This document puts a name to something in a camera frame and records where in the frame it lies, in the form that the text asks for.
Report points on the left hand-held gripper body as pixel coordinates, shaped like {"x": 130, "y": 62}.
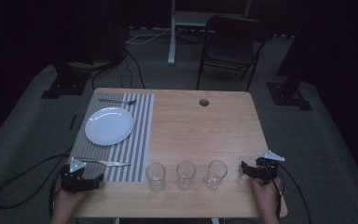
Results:
{"x": 74, "y": 182}

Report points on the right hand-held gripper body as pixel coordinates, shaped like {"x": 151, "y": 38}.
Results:
{"x": 268, "y": 168}

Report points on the person's left hand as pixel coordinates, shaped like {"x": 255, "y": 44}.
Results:
{"x": 66, "y": 201}

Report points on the person's right hand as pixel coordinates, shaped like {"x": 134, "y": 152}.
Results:
{"x": 266, "y": 196}

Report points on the clear drinking glass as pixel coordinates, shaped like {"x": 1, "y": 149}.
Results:
{"x": 155, "y": 176}
{"x": 215, "y": 174}
{"x": 185, "y": 175}

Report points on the white round plate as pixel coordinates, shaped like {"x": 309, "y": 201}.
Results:
{"x": 109, "y": 126}

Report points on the grey striped placemat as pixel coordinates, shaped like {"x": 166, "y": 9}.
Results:
{"x": 136, "y": 137}

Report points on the small black floor object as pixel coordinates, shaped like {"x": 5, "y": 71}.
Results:
{"x": 72, "y": 122}

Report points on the black stand base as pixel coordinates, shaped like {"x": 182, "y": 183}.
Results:
{"x": 66, "y": 85}
{"x": 287, "y": 96}

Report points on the dark round table grommet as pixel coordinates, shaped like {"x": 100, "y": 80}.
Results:
{"x": 204, "y": 102}

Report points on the silver fork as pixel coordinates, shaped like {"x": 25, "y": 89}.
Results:
{"x": 118, "y": 101}

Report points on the black folding chair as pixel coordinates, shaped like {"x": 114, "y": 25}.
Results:
{"x": 233, "y": 43}

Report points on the white metal desk frame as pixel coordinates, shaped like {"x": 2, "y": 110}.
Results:
{"x": 172, "y": 37}

